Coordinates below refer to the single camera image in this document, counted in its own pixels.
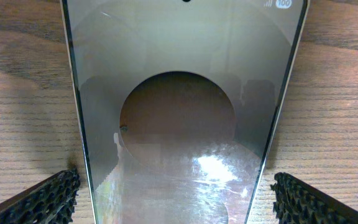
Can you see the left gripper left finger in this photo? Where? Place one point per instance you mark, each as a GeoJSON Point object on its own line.
{"type": "Point", "coordinates": [51, 201]}

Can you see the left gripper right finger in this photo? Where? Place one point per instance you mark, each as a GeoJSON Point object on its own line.
{"type": "Point", "coordinates": [299, 203]}

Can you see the Galaxy S25 Ultra smartphone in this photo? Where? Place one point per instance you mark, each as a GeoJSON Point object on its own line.
{"type": "Point", "coordinates": [178, 102]}

